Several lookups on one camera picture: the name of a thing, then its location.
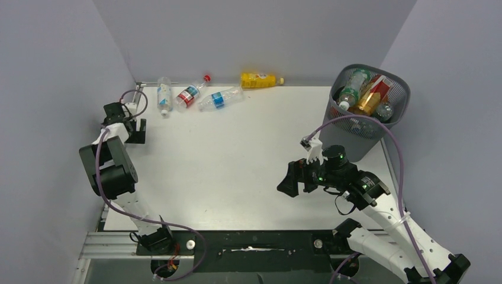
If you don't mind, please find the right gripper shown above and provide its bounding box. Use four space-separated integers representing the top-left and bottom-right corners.
277 152 341 197

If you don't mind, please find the green tinted bottle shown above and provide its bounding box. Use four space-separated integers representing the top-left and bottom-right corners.
337 69 371 111

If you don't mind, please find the green cap bottle green label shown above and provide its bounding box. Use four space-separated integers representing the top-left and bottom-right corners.
372 102 394 123

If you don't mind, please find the amber tea bottle red label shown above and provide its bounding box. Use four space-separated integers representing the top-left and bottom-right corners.
349 75 393 116

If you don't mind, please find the clear crushed bottle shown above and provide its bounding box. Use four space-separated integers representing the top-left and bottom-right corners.
348 118 379 139

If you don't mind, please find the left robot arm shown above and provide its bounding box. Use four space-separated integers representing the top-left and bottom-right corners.
79 102 175 254

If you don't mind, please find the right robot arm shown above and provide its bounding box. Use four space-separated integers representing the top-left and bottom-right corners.
277 145 471 283

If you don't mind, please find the grey mesh waste bin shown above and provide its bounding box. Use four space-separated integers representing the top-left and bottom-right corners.
318 64 411 162

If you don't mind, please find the clear bottle white blue label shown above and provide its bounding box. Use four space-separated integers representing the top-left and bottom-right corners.
157 77 173 118

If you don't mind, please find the red cap bottle blue-red label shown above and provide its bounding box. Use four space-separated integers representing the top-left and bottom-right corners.
175 74 211 112

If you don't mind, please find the yellow juice bottle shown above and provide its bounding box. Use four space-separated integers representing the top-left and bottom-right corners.
240 73 285 89

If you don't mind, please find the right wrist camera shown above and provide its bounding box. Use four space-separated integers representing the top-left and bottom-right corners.
300 137 324 165

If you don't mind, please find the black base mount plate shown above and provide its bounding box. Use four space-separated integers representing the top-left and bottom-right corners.
136 230 353 273

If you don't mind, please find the aluminium frame rail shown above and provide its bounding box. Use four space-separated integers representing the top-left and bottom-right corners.
70 230 433 284

